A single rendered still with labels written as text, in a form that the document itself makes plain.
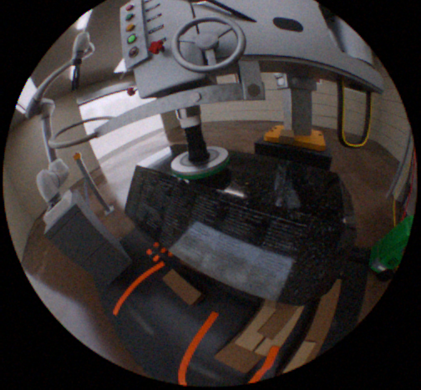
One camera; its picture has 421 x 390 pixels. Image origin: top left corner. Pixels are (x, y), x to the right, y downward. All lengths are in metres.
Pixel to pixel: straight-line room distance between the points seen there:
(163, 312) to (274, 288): 0.92
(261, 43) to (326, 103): 6.32
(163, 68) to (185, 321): 1.28
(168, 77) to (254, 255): 0.50
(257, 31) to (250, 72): 0.12
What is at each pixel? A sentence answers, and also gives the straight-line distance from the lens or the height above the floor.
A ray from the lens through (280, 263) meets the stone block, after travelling 0.37.
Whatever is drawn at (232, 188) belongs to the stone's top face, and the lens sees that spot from 0.39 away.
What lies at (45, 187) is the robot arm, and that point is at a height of 1.01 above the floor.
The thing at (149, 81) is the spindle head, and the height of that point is 1.17.
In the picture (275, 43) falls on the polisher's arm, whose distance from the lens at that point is 0.38.
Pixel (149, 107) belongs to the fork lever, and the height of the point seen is 1.10.
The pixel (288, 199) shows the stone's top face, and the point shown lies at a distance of 0.36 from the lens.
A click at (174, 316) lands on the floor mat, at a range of 1.14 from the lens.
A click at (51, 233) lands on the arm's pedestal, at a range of 1.19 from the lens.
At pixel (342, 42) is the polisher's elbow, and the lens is 0.63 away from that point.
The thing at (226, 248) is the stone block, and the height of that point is 0.72.
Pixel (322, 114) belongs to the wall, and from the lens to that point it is 6.62.
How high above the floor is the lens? 1.06
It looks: 32 degrees down
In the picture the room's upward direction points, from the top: 12 degrees counter-clockwise
